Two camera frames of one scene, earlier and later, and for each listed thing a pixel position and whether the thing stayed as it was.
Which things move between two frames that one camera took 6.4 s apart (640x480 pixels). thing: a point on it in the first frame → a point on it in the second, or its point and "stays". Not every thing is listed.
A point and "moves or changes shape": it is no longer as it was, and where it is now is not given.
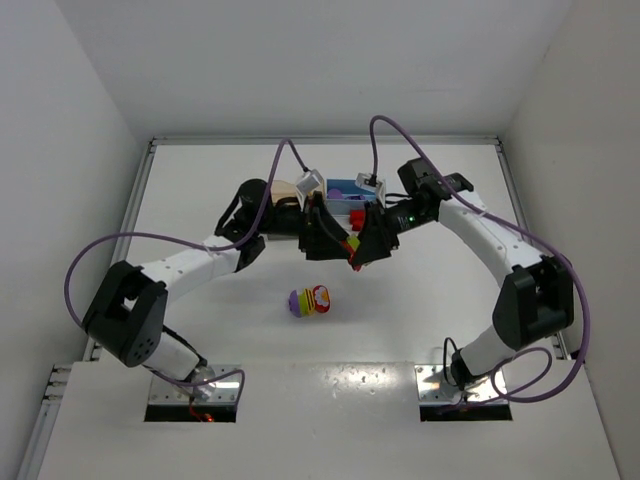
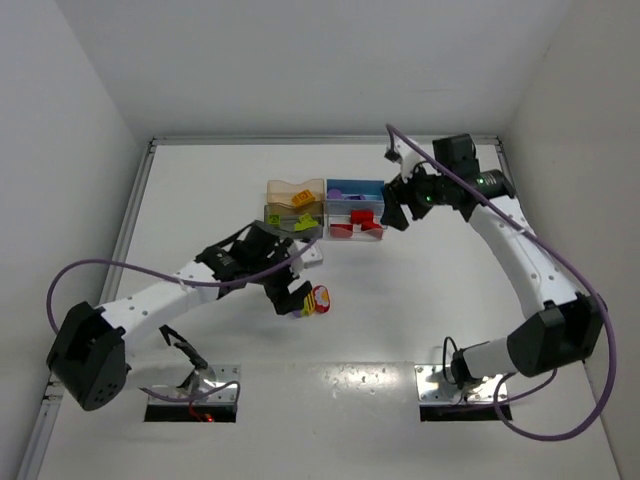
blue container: (343, 195) stays
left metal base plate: (181, 394) stays
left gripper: (310, 232) → (279, 288)
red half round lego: (351, 258) moves or changes shape
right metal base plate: (432, 386) stays
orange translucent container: (281, 189) stays
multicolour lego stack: (308, 301) stays
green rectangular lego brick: (353, 241) moves or changes shape
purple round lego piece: (335, 194) stays
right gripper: (381, 230) → (401, 193)
